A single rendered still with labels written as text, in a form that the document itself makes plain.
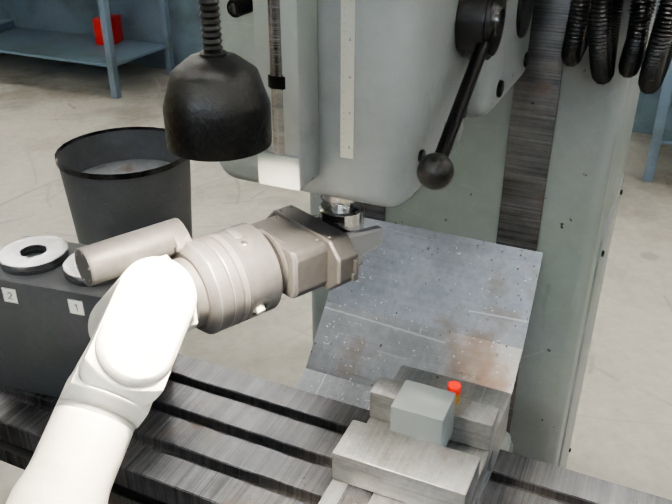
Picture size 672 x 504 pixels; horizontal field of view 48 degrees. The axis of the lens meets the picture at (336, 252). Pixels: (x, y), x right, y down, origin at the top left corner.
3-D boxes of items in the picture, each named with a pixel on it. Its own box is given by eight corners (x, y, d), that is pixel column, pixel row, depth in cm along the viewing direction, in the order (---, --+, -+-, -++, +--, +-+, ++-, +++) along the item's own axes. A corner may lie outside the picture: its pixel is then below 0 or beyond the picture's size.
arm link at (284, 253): (360, 223, 71) (256, 263, 64) (358, 310, 75) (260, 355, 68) (280, 182, 79) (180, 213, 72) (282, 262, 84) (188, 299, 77)
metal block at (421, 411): (439, 462, 84) (443, 421, 81) (388, 447, 86) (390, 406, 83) (452, 433, 88) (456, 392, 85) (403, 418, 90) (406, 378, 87)
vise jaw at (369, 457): (463, 523, 78) (466, 495, 76) (331, 479, 83) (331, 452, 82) (477, 483, 83) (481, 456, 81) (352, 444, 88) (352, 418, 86)
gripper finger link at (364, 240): (377, 247, 80) (332, 265, 76) (378, 219, 78) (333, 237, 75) (387, 252, 79) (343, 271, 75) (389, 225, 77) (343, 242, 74)
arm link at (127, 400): (210, 274, 64) (151, 426, 57) (176, 303, 71) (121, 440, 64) (139, 240, 62) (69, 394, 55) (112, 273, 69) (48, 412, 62)
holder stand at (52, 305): (134, 415, 103) (113, 291, 93) (-2, 386, 109) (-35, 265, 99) (175, 364, 113) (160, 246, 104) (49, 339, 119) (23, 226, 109)
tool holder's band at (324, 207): (330, 227, 75) (330, 218, 75) (311, 208, 79) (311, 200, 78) (372, 218, 77) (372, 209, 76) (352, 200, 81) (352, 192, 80)
